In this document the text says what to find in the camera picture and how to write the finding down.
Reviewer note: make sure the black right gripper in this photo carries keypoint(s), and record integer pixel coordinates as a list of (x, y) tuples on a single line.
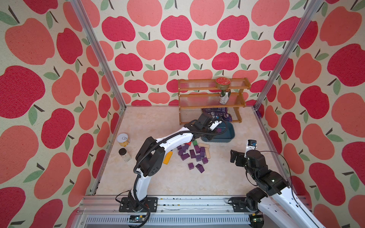
[(240, 156)]

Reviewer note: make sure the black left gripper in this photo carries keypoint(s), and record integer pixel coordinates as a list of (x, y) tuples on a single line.
[(212, 134)]

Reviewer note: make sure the purple wedge brick front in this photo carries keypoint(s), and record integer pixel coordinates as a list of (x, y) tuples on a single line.
[(200, 168)]

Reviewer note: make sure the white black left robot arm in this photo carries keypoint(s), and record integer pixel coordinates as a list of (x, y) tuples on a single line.
[(151, 155)]

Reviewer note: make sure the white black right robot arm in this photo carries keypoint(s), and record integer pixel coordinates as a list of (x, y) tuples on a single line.
[(272, 197)]

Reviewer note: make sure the teal storage bin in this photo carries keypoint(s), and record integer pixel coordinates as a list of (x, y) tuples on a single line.
[(226, 137)]

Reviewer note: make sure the tan wooden flat block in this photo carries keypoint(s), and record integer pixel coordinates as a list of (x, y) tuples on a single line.
[(204, 145)]

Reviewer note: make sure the purple upright brick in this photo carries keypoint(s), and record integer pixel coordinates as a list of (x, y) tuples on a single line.
[(197, 149)]

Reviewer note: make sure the purple snack bag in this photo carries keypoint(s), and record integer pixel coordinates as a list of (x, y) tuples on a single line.
[(221, 112)]

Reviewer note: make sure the tan wooden long block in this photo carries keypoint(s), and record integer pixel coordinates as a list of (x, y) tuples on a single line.
[(207, 153)]

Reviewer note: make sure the orange wooden shelf rack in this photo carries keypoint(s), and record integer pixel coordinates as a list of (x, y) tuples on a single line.
[(192, 101)]

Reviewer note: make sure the long purple brick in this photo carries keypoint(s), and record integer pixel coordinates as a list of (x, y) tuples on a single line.
[(185, 156)]

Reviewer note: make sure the small green white bottle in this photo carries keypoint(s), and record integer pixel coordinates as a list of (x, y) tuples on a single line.
[(224, 96)]

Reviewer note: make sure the yellow long block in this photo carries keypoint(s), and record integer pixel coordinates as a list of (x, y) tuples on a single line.
[(167, 157)]

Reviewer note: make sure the yellow peach tin can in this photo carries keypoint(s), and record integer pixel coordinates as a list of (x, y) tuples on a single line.
[(123, 139)]

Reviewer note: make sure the glass jar black lid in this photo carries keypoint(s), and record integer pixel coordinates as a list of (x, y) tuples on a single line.
[(124, 154)]

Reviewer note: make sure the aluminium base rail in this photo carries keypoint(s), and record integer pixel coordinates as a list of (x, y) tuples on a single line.
[(190, 211)]

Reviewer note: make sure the aluminium right corner post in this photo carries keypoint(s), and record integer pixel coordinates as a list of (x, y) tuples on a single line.
[(292, 43)]

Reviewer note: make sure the aluminium corner post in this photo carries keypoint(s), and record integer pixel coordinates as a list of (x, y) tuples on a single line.
[(292, 43), (90, 34)]

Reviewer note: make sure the aluminium left corner post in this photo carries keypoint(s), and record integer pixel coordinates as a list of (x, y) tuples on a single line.
[(90, 34)]

